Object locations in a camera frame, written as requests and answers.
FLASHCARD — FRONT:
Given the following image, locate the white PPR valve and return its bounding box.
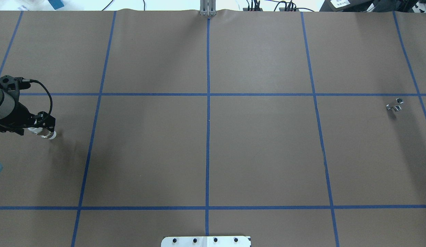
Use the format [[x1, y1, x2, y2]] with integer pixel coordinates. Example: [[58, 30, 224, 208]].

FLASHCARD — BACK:
[[27, 128, 57, 140]]

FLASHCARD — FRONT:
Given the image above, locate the small metal pipe fitting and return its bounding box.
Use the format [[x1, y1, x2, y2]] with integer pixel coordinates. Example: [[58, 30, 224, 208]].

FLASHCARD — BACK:
[[386, 97, 404, 112]]

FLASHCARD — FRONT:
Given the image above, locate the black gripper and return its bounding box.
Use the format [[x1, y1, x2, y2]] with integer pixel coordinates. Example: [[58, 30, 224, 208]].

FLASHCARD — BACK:
[[26, 111, 56, 133]]

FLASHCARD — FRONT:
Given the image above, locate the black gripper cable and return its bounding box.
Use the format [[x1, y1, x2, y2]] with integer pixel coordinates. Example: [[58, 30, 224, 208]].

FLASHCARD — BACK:
[[22, 79, 53, 119]]

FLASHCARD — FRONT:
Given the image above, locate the aluminium frame post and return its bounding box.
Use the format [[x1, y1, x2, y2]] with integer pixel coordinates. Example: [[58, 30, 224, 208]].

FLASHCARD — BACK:
[[199, 0, 217, 17]]

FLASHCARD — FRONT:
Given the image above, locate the brown paper table cover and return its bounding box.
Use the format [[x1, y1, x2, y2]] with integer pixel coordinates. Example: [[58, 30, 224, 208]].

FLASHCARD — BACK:
[[0, 9, 426, 247]]

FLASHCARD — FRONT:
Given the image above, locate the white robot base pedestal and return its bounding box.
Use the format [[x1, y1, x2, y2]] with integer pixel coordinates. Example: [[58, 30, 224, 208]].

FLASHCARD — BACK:
[[161, 236, 252, 247]]

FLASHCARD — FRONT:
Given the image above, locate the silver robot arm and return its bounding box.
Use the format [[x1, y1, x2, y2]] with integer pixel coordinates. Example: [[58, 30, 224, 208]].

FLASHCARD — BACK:
[[0, 75, 57, 140]]

